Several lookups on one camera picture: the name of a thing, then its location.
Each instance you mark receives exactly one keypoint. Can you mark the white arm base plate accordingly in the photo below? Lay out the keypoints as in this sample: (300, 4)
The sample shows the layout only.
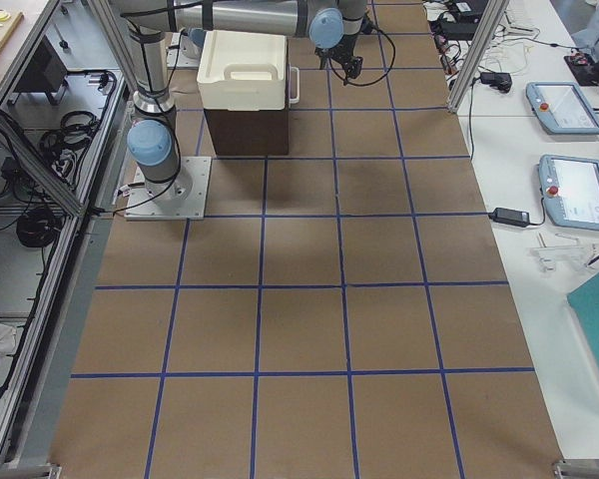
(185, 198)

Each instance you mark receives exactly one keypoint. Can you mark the clear acrylic bracket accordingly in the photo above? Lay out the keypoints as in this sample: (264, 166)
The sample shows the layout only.
(580, 256)

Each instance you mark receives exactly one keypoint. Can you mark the near blue teach pendant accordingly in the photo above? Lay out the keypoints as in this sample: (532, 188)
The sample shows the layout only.
(570, 189)

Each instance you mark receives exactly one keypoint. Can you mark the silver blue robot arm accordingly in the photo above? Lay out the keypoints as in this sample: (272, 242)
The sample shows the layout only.
(332, 26)

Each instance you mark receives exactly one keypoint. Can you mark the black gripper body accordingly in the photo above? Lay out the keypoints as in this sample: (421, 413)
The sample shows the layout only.
(347, 43)

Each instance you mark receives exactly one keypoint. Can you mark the brown wooden drawer cabinet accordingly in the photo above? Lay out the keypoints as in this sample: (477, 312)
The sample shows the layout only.
(249, 133)

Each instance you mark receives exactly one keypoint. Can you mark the far blue teach pendant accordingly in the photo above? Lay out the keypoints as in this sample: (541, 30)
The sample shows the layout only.
(562, 108)

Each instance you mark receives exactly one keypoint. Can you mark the cream plastic drawer box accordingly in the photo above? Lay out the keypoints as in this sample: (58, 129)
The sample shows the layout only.
(243, 71)

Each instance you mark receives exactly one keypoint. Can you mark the right aluminium frame post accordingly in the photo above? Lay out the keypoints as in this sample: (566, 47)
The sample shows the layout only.
(482, 37)

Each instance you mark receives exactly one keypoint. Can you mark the blue teach pendant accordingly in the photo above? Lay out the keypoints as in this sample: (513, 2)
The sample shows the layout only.
(562, 108)
(570, 189)

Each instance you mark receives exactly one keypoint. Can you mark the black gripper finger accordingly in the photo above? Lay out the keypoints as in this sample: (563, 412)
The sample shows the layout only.
(323, 58)
(350, 75)

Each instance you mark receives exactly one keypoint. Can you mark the white drawer handle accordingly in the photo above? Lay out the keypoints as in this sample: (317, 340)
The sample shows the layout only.
(294, 85)

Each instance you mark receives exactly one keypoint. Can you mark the small black power adapter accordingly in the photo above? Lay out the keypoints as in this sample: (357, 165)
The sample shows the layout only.
(510, 217)

